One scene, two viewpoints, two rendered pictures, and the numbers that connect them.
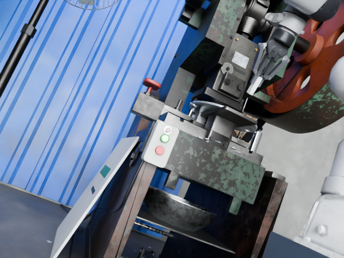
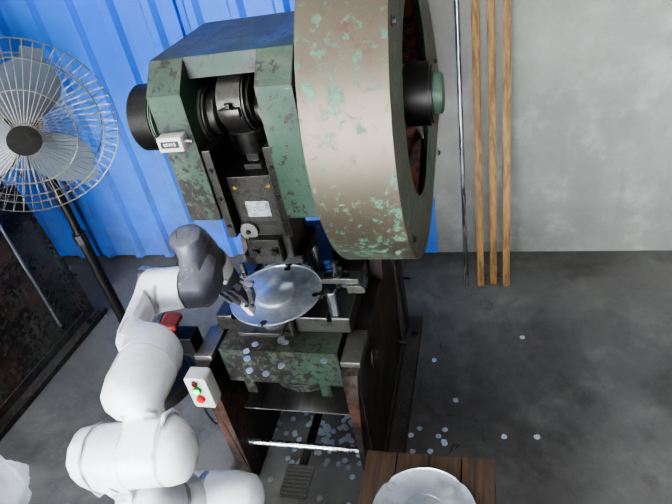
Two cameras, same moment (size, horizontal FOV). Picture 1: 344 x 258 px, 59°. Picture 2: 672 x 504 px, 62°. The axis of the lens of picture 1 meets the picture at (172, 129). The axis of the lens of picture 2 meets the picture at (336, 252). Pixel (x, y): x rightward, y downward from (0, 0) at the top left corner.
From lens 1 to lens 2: 1.75 m
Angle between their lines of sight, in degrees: 53
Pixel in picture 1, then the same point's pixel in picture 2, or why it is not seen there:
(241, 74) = (272, 225)
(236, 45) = (240, 194)
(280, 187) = (349, 382)
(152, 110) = (186, 348)
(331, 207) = not seen: outside the picture
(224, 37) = (211, 209)
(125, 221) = (227, 432)
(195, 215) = (308, 388)
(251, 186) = (330, 372)
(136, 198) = (222, 418)
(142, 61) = not seen: hidden behind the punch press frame
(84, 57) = not seen: hidden behind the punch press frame
